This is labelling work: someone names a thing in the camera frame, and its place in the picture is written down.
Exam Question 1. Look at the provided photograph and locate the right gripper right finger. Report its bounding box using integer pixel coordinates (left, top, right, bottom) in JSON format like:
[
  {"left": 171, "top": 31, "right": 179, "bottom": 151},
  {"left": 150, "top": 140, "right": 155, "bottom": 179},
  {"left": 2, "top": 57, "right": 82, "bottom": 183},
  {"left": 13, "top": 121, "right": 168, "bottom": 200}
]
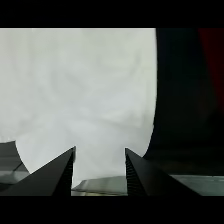
[{"left": 124, "top": 147, "right": 201, "bottom": 197}]

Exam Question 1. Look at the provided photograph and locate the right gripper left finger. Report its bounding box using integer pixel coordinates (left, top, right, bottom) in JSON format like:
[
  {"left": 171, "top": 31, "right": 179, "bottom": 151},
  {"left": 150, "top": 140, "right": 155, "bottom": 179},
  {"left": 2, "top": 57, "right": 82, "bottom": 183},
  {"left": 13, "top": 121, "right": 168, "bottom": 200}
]
[{"left": 0, "top": 145, "right": 77, "bottom": 197}]

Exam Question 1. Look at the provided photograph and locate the white T-shirt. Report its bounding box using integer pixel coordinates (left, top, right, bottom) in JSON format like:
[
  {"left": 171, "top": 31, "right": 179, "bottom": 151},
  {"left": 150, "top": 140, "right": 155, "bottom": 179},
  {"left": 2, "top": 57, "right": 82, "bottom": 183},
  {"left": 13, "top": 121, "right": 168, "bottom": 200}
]
[{"left": 0, "top": 28, "right": 158, "bottom": 188}]

